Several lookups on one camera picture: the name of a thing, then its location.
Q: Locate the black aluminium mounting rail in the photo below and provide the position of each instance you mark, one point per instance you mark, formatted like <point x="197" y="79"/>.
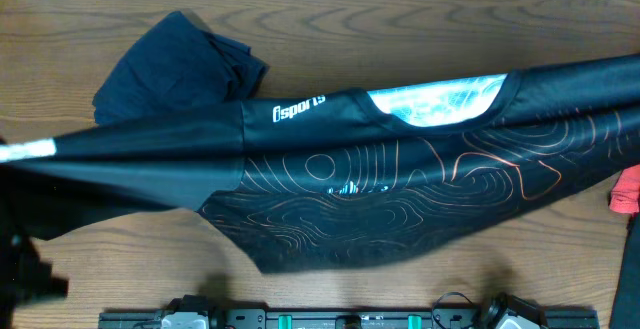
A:
<point x="501" y="312"/>

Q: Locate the red cloth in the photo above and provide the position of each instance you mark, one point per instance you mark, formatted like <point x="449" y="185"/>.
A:
<point x="625" y="193"/>

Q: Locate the black fabric at right edge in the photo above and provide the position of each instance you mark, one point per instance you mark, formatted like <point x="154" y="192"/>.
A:
<point x="625" y="312"/>

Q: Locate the black orange patterned sports jersey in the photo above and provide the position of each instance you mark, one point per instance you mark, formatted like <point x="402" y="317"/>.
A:
<point x="332" y="181"/>

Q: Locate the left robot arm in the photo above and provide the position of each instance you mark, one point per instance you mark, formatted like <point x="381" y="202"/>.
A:
<point x="25" y="278"/>

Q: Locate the folded dark blue garment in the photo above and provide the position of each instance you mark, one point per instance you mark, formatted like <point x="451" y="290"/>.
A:
<point x="175" y="66"/>

